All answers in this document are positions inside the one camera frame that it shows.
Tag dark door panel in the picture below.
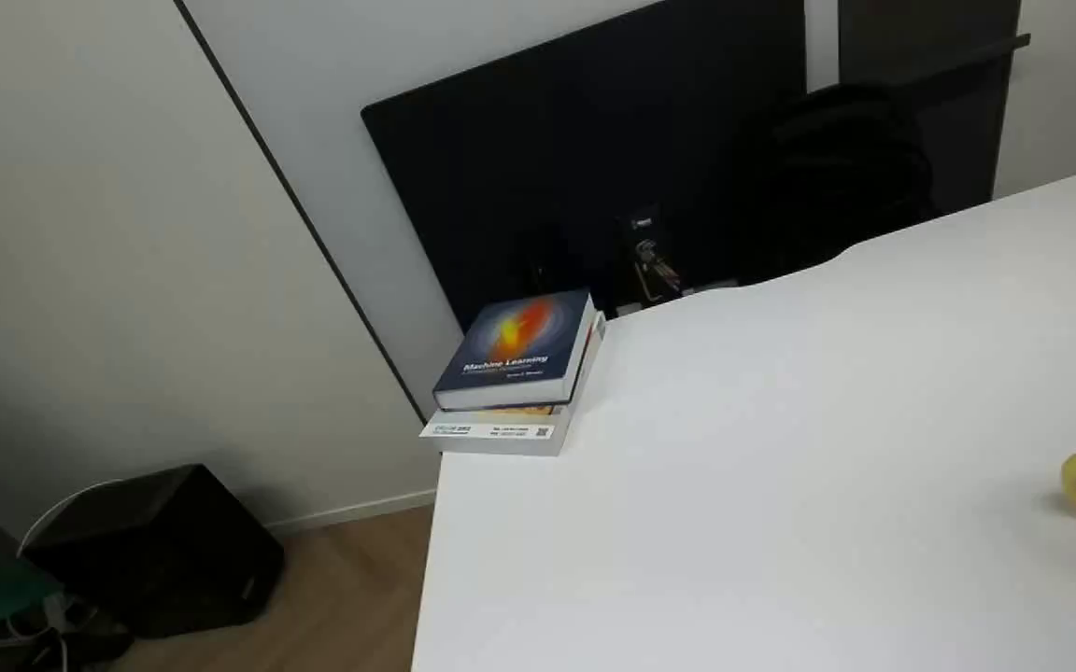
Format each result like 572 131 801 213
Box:
838 0 1031 213

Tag white book underneath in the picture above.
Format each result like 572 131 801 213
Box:
422 319 606 457

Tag blue book with orange cover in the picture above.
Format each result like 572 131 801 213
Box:
432 293 598 410

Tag metal keys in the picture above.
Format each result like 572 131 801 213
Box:
626 218 682 301

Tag black box on floor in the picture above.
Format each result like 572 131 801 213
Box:
24 464 284 639

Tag black monitor panel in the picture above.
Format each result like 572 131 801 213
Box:
361 0 808 323

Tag black backpack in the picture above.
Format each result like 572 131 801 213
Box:
741 81 933 285

